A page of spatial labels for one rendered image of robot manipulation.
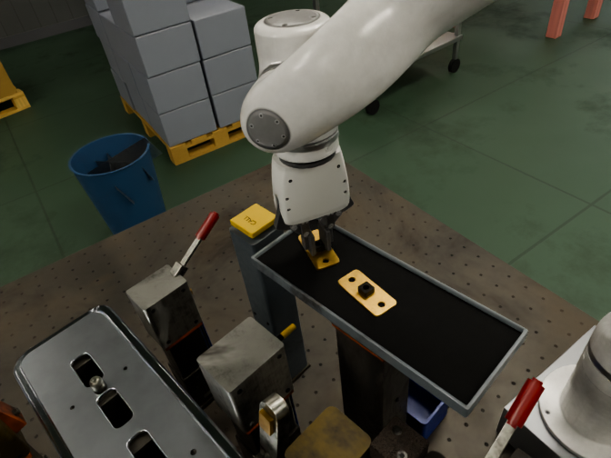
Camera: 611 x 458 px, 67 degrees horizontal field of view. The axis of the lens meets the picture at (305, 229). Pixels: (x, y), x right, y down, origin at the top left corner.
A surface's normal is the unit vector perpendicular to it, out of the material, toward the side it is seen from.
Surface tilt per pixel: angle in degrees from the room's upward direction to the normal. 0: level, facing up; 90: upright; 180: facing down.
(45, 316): 0
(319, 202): 94
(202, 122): 90
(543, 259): 0
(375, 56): 68
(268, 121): 83
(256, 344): 0
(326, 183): 91
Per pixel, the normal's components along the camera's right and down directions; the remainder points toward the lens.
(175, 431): -0.11, -0.75
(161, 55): 0.58, 0.49
